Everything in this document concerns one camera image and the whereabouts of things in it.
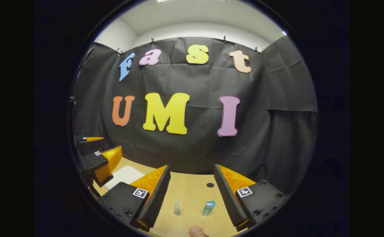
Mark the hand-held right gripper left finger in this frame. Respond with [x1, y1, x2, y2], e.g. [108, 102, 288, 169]
[101, 165, 171, 232]

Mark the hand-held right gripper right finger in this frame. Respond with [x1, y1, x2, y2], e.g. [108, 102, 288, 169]
[214, 164, 288, 232]

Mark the blue cap bottle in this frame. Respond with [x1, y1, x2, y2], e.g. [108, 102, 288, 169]
[202, 201, 216, 217]

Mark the black backdrop cloth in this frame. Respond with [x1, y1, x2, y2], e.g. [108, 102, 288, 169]
[71, 36, 318, 195]

